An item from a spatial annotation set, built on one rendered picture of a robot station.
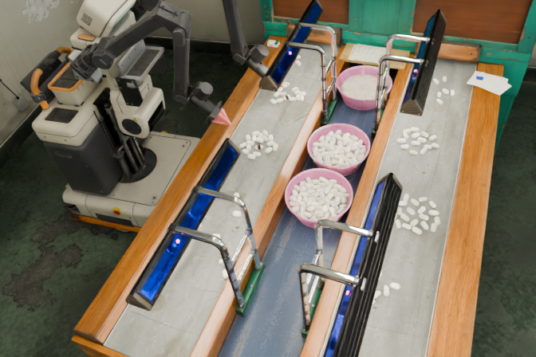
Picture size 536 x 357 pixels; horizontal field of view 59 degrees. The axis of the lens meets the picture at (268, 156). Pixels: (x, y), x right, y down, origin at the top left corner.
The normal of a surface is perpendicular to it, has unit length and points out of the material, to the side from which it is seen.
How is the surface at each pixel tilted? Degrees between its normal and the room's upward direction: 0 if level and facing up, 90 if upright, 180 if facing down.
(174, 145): 0
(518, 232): 0
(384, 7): 90
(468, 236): 0
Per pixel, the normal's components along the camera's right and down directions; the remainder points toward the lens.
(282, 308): -0.11, -0.68
